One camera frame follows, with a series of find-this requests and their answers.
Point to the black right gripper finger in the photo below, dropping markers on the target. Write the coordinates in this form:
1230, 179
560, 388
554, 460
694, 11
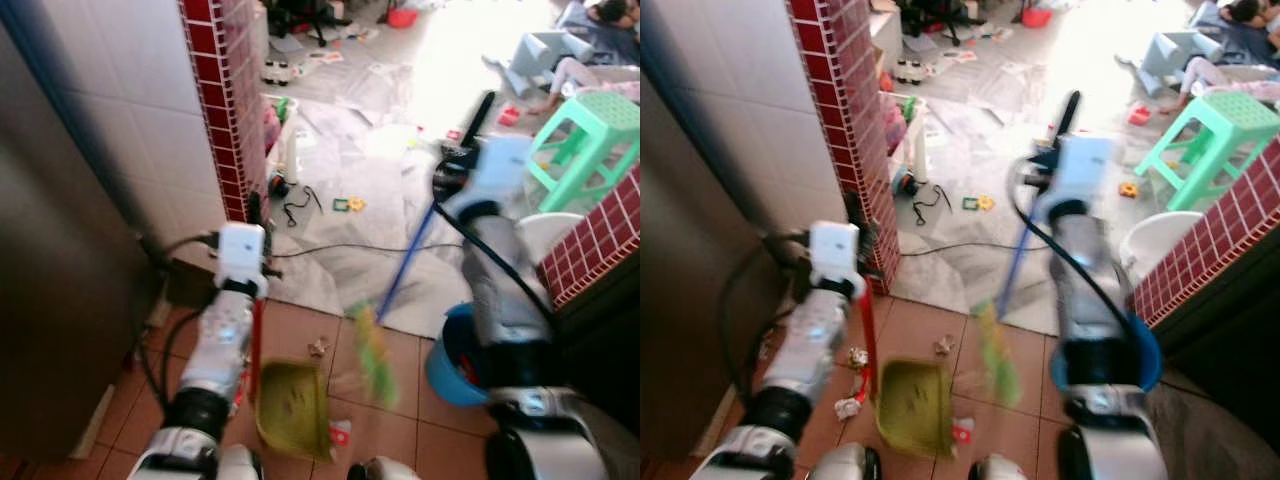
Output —
1069, 113
482, 115

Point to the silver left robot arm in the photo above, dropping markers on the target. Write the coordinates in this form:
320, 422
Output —
222, 345
808, 345

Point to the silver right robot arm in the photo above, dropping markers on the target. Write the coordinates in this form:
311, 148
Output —
510, 300
1092, 300

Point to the person lying on floor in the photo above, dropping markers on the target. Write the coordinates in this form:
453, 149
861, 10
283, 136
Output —
1240, 25
600, 30

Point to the small red toy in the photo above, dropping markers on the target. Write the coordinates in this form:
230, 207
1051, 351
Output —
1139, 115
509, 116

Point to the green and yellow toy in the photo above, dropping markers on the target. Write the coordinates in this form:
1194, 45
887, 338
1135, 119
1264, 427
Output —
977, 203
348, 204

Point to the white container with green top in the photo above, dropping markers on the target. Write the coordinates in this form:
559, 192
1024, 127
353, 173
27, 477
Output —
915, 145
290, 145

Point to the light blue plastic stool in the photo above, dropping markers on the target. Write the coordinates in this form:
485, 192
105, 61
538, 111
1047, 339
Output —
1175, 52
545, 52

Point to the small orange toy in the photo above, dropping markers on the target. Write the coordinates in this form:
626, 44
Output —
1129, 189

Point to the red plastic basin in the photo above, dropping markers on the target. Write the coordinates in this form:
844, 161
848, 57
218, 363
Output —
1037, 17
402, 17

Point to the green plastic stool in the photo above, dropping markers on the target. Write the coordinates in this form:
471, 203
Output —
590, 120
1225, 120

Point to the white plastic basin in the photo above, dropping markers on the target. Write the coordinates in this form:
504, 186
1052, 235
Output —
1155, 240
548, 235

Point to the shiny crumpled wrapper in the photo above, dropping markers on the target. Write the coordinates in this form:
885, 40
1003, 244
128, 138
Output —
858, 357

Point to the crumpled paper scrap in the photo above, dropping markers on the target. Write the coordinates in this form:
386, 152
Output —
319, 347
944, 345

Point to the red tiled counter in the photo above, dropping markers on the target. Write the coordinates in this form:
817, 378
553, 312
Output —
1215, 245
595, 250

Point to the grey metal cabinet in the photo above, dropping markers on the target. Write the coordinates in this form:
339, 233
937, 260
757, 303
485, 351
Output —
690, 270
60, 280

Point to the blue plastic bucket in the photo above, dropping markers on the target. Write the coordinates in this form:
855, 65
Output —
450, 365

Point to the white crumpled wrapper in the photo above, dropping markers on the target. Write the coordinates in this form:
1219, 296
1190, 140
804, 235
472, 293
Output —
848, 407

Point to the red and white wrapper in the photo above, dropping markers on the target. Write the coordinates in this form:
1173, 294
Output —
963, 432
340, 434

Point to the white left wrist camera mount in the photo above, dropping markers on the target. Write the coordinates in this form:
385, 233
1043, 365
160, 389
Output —
241, 250
833, 250

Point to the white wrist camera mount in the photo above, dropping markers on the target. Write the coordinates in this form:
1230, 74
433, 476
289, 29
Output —
1085, 170
503, 170
241, 250
833, 250

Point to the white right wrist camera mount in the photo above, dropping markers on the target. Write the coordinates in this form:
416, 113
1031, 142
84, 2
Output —
1085, 170
503, 170

